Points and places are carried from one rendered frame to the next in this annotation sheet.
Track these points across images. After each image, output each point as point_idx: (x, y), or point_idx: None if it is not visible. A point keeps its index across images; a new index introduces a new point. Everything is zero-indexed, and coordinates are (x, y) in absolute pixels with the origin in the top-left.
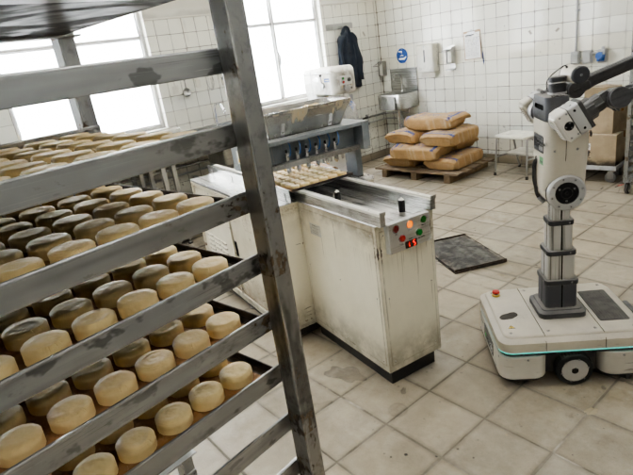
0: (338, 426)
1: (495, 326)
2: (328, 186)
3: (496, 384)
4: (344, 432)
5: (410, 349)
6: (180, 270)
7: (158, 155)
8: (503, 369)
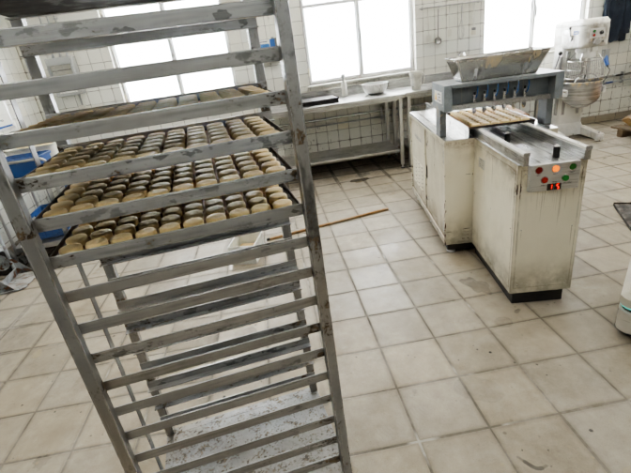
0: (449, 316)
1: (627, 282)
2: (511, 129)
3: (609, 333)
4: (451, 321)
5: (534, 280)
6: (258, 135)
7: (227, 60)
8: (619, 322)
